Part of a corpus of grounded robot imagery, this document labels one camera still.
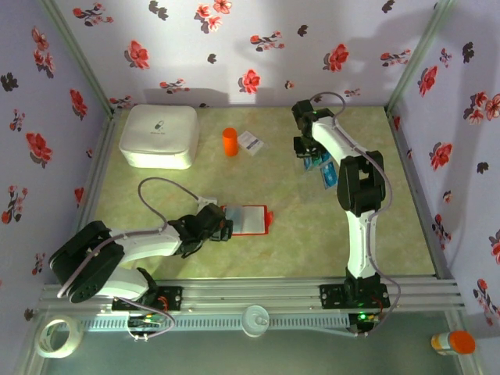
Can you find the blue packets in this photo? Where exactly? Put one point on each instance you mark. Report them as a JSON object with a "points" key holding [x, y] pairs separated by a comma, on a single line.
{"points": [[329, 176]]}

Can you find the red card holder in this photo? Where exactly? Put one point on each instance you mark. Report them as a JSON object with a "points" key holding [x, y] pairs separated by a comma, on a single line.
{"points": [[254, 220]]}

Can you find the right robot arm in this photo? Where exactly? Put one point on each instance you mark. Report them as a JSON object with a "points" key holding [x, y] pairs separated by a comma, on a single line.
{"points": [[361, 242]]}

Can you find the small white card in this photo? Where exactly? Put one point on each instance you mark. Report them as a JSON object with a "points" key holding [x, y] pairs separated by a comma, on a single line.
{"points": [[251, 141]]}

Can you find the orange plastic cup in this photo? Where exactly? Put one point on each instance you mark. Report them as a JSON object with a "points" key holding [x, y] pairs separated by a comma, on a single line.
{"points": [[230, 142]]}

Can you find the white round lid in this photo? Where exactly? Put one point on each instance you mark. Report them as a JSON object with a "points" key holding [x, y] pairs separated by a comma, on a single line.
{"points": [[255, 321]]}

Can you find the white medicine bag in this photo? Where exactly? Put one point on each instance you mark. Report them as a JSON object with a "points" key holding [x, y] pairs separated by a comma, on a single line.
{"points": [[160, 134]]}

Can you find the clear tape roll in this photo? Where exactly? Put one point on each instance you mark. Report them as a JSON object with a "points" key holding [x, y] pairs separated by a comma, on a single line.
{"points": [[76, 336]]}

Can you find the orange capped medicine bottle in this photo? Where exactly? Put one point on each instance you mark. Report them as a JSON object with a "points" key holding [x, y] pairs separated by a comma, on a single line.
{"points": [[459, 343]]}

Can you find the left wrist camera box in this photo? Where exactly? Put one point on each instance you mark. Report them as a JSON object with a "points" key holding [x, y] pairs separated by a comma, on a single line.
{"points": [[211, 215]]}

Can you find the aluminium front rail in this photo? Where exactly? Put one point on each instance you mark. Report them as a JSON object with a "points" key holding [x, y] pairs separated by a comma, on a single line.
{"points": [[250, 293]]}

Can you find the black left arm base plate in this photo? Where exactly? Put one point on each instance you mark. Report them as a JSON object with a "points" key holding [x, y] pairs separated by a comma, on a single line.
{"points": [[173, 297]]}

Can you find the aluminium side rail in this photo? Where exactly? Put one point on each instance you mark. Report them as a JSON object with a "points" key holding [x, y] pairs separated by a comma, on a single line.
{"points": [[91, 187], [423, 203]]}

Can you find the aluminium corner post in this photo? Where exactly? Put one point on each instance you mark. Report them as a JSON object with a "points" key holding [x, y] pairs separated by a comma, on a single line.
{"points": [[414, 58], [78, 58]]}

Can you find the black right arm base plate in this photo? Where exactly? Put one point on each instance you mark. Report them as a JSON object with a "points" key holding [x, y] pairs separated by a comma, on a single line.
{"points": [[332, 297]]}

